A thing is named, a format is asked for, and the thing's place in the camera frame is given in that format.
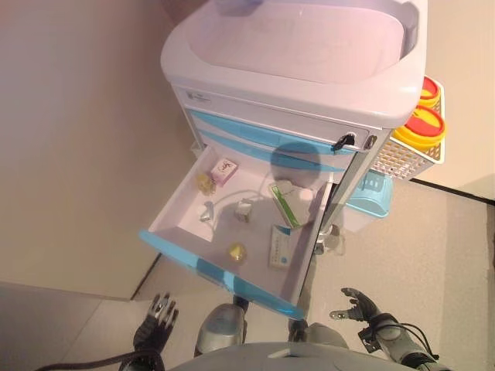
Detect small white green medicine box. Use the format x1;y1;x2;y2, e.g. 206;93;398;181
232;198;255;225

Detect blue and white medicine box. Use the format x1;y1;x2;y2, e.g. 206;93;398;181
268;224;295;269

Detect white medical cart blue drawers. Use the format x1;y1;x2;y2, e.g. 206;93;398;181
159;0;429;257

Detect cart caster wheel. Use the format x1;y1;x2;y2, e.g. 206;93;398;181
313;226;346;257

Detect silver right robot leg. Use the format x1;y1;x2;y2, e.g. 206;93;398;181
287;318;350;349

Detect light blue waste bin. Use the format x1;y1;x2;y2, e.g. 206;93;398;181
343;168;394;233

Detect white lattice side basket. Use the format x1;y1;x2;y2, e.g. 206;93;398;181
370;80;449;182

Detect thick black cable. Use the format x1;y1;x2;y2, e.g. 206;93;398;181
53;346;156;371

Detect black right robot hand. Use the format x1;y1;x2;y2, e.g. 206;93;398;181
328;286;383;325

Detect yellow sharps container red lid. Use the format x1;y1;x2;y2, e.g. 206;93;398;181
393;105;449;147
416;75;442;110

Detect white drawer with blue front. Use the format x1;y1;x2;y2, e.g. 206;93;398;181
138;141;334;322

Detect white grey medicine box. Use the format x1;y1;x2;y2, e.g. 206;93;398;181
284;181;317;228

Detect grey robot torso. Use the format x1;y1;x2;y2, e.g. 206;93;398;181
169;339;400;371

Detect pink medicine box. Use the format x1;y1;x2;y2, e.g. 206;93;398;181
210;156;241;189

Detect small white bottle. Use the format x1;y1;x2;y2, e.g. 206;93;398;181
198;199;218;224

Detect silver robot leg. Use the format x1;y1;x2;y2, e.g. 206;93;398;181
192;294;249;359
287;318;350;349

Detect silver left robot leg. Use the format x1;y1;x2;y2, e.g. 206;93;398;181
192;294;249;359

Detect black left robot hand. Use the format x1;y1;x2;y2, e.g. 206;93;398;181
132;291;180;352

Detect green and white medicine box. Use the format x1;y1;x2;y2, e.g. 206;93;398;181
268;182;306;230

